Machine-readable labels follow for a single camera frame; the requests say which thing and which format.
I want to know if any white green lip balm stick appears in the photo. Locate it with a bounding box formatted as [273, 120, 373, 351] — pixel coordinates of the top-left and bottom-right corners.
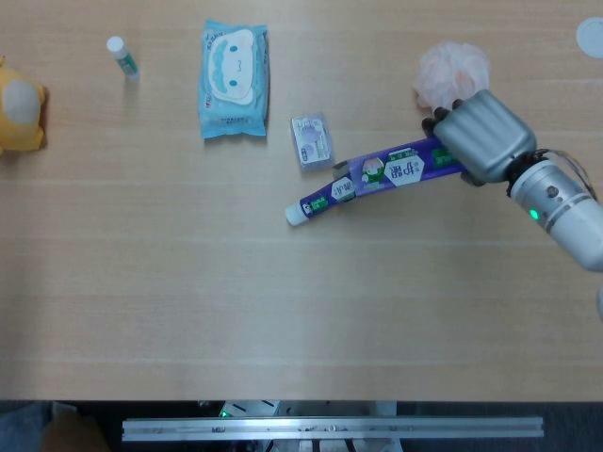
[106, 36, 141, 82]

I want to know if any small clear plastic packet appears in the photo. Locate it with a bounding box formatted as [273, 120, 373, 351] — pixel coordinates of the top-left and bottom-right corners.
[290, 112, 336, 172]

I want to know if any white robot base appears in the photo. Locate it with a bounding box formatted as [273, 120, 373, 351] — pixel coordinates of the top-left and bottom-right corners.
[197, 399, 397, 418]

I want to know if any aluminium profile rail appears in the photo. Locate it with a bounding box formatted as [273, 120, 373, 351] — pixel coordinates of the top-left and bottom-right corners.
[122, 415, 546, 443]

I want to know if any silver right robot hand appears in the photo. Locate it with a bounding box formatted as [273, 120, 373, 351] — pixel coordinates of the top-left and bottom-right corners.
[420, 89, 539, 187]

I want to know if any white round table grommet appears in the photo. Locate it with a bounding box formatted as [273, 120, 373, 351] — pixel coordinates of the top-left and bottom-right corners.
[576, 17, 603, 59]

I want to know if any yellow plush toy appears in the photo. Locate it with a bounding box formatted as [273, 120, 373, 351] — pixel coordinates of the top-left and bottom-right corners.
[0, 55, 48, 156]

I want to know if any blue wet wipes pack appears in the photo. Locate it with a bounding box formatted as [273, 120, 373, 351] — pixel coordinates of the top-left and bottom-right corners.
[197, 18, 269, 140]

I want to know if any purple toothpaste tube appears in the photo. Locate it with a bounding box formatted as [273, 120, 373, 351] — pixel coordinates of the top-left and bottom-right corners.
[331, 136, 467, 198]
[285, 177, 357, 226]

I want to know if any pink mesh bath sponge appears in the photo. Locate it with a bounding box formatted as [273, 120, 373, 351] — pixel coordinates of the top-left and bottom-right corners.
[412, 40, 490, 113]

